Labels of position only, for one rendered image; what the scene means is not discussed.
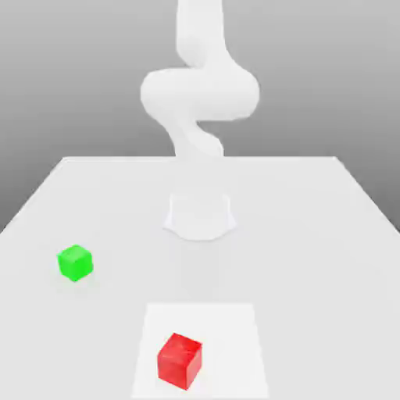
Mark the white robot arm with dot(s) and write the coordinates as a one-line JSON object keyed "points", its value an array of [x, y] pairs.
{"points": [[200, 93]]}

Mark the small green cube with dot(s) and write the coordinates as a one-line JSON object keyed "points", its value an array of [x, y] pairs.
{"points": [[75, 263]]}

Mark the small red cube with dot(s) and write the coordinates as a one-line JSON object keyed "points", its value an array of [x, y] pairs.
{"points": [[178, 361]]}

